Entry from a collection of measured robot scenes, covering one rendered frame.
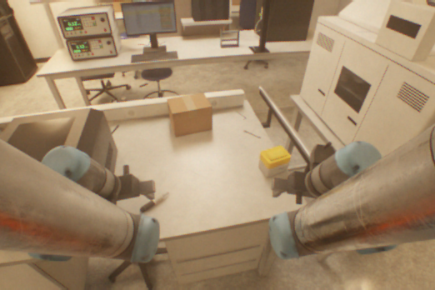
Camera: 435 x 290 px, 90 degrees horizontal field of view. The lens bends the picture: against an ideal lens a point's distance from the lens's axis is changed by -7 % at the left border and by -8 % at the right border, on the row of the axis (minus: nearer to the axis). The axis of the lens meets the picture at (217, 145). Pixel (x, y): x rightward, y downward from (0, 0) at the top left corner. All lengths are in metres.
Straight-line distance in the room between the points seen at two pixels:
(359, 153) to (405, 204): 0.27
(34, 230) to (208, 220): 0.81
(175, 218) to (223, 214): 0.20
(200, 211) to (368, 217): 0.83
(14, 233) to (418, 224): 0.29
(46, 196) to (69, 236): 0.06
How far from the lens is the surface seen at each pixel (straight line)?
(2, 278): 1.49
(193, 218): 0.99
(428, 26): 1.11
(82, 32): 2.61
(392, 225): 0.23
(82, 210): 0.26
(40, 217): 0.22
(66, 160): 0.47
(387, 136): 1.22
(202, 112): 1.30
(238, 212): 1.01
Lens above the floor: 1.75
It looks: 42 degrees down
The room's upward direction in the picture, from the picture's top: straight up
